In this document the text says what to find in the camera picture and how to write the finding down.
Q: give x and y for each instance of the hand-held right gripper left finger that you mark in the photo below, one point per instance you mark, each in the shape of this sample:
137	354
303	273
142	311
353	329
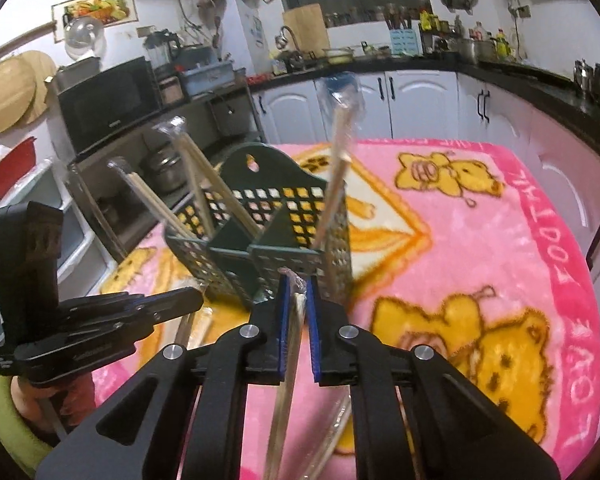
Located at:
281	330

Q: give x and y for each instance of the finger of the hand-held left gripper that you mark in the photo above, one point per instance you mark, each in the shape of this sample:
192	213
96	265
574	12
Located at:
130	305
110	337

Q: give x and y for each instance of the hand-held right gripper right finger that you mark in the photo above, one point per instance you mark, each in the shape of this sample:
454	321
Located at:
315	330

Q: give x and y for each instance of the plastic-wrapped wooden chopsticks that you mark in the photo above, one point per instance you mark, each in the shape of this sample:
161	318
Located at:
192	190
195	325
336	160
287	410
225	190
332	435
150	197

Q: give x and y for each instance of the dark green perforated utensil holder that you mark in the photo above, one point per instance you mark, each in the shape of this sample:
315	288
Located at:
230	255

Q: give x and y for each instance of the person's left forearm green sleeve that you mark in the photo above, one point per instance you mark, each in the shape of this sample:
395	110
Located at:
0	425

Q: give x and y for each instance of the person's left hand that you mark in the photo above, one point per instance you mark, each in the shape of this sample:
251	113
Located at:
35	405

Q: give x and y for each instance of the red plastic basin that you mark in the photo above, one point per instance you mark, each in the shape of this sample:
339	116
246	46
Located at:
10	167

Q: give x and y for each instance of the stacked steel pots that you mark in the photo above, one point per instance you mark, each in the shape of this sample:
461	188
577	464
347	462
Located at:
162	170

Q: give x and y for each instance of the round wooden boards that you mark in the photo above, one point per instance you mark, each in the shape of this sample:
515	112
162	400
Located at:
10	95

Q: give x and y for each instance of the black microwave oven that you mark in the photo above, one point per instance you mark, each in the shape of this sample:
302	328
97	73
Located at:
110	105

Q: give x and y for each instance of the pink printed bear blanket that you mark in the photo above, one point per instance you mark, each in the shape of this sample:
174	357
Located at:
480	240

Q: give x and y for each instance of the grey storage shelf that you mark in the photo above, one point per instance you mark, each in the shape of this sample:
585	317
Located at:
230	115

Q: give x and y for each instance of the brown slatted box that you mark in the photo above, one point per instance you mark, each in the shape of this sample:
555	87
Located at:
171	90

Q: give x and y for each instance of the hanging glass lid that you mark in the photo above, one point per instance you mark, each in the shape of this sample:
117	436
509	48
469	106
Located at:
82	37

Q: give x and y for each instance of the blue plastic dish crate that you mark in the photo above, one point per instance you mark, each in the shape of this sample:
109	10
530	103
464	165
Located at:
207	77

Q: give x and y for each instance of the white kitchen cabinets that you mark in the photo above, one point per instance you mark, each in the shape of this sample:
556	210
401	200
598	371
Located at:
430	105

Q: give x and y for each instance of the black blender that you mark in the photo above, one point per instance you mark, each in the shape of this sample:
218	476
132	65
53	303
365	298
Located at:
161	50

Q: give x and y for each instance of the glass bowl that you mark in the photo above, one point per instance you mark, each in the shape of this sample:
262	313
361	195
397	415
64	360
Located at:
339	55

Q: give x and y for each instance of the metal kitchen faucet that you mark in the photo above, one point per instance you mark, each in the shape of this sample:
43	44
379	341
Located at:
285	37

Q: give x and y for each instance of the wooden cutting board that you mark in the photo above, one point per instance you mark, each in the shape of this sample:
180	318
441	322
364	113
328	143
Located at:
307	27

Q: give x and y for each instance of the light blue knife block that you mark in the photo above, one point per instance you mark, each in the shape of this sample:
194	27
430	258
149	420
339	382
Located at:
405	40

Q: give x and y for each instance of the steel cooking pot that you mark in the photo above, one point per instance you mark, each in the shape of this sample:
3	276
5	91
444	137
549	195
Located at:
472	50

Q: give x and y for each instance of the spice rack with bottles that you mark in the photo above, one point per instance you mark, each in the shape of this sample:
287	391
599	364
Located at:
435	22

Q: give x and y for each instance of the black kitchen countertop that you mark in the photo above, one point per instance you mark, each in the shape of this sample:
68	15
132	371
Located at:
530	77

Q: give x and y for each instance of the yellow bottle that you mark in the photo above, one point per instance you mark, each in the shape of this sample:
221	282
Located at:
503	45

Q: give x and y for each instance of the food wall poster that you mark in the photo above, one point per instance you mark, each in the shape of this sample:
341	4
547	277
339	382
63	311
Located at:
92	12

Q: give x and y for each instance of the wall socket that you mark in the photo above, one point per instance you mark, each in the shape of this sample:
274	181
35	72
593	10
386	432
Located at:
521	11

